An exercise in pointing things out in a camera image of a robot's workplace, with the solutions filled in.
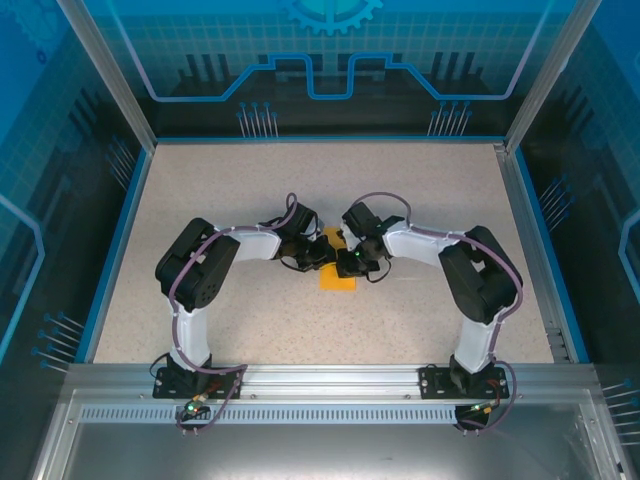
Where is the sheet metal panel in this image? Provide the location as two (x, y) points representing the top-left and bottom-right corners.
(29, 389), (626, 480)

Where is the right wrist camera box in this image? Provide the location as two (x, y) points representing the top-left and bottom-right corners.
(339, 224), (360, 254)

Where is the aluminium mounting rail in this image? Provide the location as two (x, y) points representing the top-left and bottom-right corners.
(63, 363), (599, 401)

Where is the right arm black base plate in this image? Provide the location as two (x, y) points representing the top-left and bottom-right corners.
(418, 363), (511, 400)

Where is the slotted grey cable duct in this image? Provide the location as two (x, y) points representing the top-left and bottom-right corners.
(79, 405), (494, 425)

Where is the aluminium side rail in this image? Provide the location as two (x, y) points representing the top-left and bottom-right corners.
(492, 142), (574, 364)

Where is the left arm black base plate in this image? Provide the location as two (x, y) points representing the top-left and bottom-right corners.
(152, 366), (245, 400)

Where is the left arm cable connector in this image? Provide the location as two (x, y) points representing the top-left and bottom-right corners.
(180, 393), (210, 420)

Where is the arm cable connector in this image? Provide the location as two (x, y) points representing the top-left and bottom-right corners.
(463, 398), (502, 417)
(180, 393), (210, 420)

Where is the right arm cable connector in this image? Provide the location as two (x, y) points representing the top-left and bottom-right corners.
(463, 398), (502, 417)

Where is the right aluminium frame post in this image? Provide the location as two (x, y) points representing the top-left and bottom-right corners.
(503, 0), (604, 154)

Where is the aluminium frame post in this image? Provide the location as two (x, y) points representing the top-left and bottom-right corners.
(503, 0), (604, 154)
(55, 0), (159, 151)

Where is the left aluminium frame post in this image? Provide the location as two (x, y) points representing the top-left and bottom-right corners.
(55, 0), (159, 151)

